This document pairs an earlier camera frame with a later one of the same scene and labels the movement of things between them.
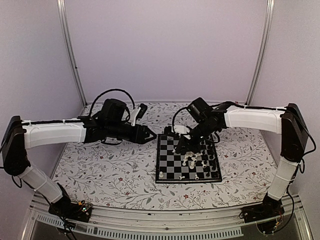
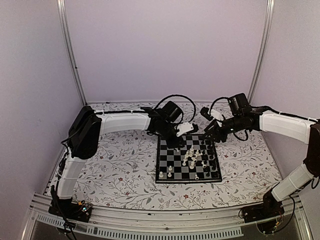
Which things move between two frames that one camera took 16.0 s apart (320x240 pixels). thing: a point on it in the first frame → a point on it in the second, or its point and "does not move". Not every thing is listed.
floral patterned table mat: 118,175 does not move
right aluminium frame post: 270,10 does not move
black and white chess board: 172,167 does not move
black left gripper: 140,138 → 173,144
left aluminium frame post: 61,8 does not move
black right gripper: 187,145 → 217,133
